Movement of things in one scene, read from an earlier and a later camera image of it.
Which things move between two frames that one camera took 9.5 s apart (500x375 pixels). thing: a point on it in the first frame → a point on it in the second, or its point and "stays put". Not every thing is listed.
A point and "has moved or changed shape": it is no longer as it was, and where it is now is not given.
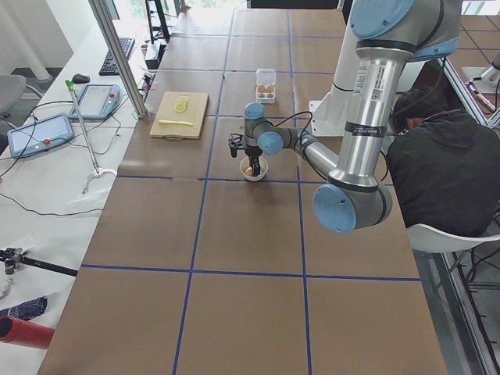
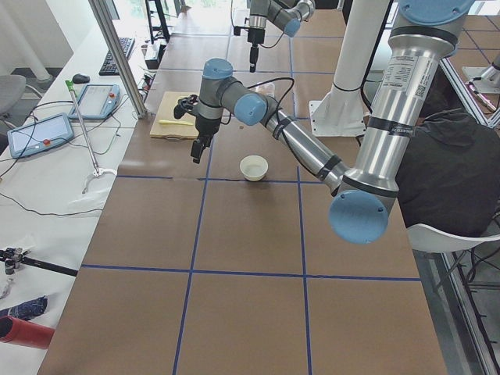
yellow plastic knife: x=171 y=122 stays put
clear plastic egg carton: x=266 y=85 has moved or changed shape
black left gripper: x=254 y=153 → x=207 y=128
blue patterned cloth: x=29 y=309 stays put
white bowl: x=263 y=166 stays put
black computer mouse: x=80 y=79 stays put
